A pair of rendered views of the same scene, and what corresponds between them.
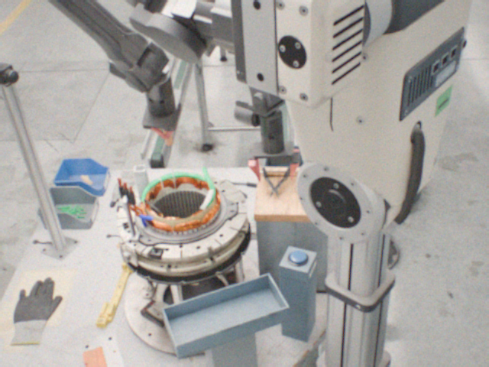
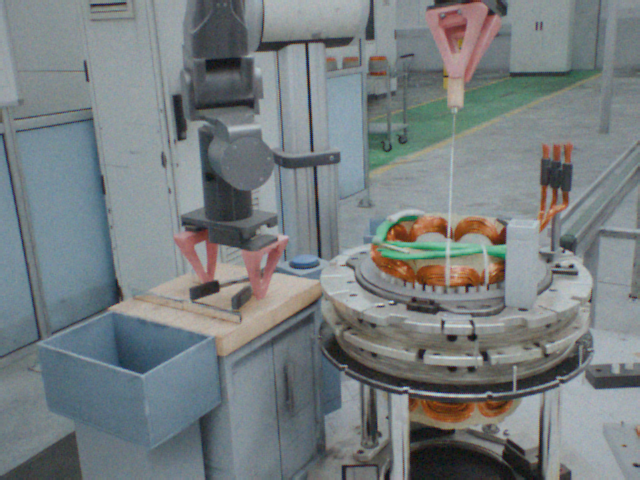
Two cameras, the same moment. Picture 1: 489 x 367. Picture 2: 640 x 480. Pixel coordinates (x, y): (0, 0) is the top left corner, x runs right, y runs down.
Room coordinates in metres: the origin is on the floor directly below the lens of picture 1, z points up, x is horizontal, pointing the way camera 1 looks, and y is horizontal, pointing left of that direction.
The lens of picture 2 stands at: (1.95, 0.40, 1.39)
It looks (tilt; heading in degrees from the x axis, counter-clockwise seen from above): 17 degrees down; 207
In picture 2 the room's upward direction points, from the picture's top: 3 degrees counter-clockwise
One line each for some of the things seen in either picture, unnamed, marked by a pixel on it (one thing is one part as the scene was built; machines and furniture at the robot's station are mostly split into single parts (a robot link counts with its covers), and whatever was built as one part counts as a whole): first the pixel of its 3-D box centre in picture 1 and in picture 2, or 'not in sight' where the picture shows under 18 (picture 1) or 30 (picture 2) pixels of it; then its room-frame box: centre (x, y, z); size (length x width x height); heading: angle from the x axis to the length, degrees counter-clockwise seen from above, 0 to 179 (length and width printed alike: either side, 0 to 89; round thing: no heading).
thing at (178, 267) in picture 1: (191, 264); not in sight; (1.00, 0.15, 1.05); 0.09 x 0.04 x 0.01; 87
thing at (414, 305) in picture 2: not in sight; (422, 304); (1.27, 0.18, 1.10); 0.03 x 0.01 x 0.01; 87
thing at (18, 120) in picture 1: (36, 173); not in sight; (1.40, 0.60, 1.07); 0.03 x 0.03 x 0.57; 60
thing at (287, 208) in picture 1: (293, 193); (218, 302); (1.24, -0.11, 1.05); 0.20 x 0.19 x 0.02; 173
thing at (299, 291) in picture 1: (298, 295); (308, 337); (1.02, -0.10, 0.91); 0.07 x 0.07 x 0.25; 65
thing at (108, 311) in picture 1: (114, 293); not in sight; (1.17, 0.39, 0.80); 0.22 x 0.04 x 0.03; 168
